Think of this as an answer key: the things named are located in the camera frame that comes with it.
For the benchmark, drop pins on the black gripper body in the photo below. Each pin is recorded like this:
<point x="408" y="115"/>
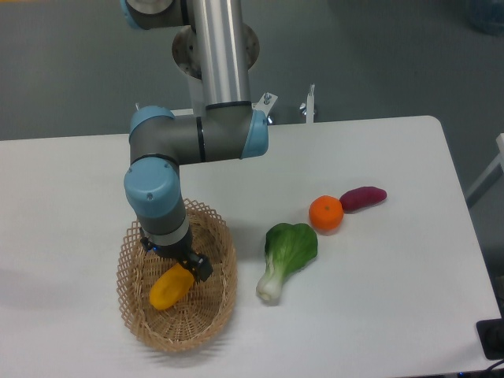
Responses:
<point x="179" y="250"/>

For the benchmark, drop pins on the yellow mango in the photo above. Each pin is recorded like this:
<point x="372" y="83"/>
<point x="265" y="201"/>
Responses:
<point x="171" y="287"/>

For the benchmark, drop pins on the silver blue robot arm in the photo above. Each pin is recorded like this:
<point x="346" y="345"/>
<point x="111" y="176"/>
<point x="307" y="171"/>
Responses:
<point x="230" y="127"/>

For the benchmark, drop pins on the woven wicker basket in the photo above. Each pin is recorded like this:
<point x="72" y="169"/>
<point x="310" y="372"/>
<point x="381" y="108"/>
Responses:
<point x="203" y="311"/>

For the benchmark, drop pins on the green bok choy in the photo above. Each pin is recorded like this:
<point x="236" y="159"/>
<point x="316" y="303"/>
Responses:
<point x="289" y="248"/>

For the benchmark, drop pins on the orange tangerine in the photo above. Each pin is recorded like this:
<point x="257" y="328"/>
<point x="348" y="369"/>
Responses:
<point x="326" y="213"/>

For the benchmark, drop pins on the purple sweet potato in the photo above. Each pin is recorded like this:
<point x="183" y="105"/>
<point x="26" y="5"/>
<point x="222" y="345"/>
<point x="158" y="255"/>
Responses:
<point x="361" y="198"/>

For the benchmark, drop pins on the black device at edge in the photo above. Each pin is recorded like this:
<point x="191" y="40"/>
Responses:
<point x="490" y="333"/>

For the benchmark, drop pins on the white table leg right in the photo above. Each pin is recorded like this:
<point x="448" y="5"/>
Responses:
<point x="489" y="177"/>

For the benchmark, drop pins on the white metal frame bracket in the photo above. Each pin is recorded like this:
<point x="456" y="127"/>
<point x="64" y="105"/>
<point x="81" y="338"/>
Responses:
<point x="309" y="104"/>

